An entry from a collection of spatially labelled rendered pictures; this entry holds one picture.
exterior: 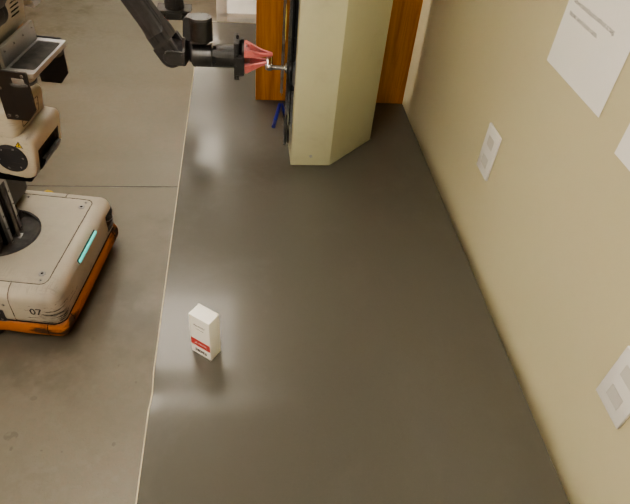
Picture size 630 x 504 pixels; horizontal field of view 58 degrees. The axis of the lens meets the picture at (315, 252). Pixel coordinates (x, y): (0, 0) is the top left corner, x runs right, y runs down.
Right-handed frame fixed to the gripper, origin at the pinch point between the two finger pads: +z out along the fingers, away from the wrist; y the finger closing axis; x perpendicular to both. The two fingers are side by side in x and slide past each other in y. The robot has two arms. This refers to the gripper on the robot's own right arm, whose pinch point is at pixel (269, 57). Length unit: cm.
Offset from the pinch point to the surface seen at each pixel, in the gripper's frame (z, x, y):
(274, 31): 2.2, 26.2, -3.5
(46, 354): -83, -3, -120
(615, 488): 50, -108, -18
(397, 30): 39.6, 26.6, -1.8
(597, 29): 50, -57, 32
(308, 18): 8.4, -10.8, 14.6
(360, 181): 25.0, -18.0, -26.1
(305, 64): 8.4, -10.8, 3.4
